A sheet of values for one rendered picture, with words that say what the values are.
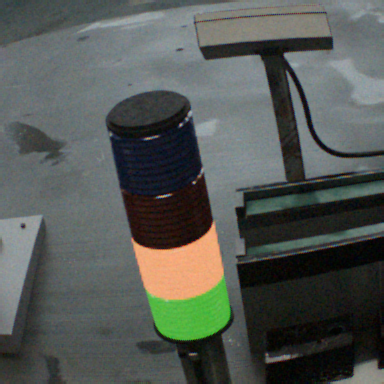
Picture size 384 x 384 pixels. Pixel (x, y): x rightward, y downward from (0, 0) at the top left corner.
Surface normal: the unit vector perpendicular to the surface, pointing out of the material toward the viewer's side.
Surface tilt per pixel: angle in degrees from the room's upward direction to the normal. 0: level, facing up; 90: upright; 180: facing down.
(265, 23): 52
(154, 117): 0
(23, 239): 3
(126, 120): 0
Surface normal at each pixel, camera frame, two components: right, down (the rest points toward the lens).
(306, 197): -0.18, -0.85
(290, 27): -0.11, -0.12
